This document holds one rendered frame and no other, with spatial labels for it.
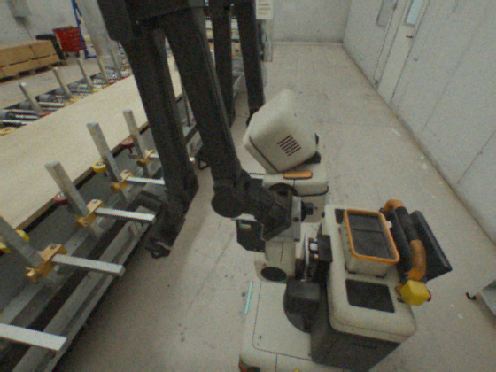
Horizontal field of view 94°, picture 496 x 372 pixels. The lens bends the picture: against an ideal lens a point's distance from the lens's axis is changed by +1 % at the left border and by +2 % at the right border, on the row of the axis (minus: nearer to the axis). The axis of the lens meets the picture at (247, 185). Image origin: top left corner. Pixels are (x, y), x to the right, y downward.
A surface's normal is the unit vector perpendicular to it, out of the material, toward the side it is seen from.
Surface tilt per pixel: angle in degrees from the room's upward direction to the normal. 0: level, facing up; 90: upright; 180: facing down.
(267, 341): 0
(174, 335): 0
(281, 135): 90
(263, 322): 0
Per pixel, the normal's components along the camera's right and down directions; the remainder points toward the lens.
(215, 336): 0.00, -0.77
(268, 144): -0.18, 0.62
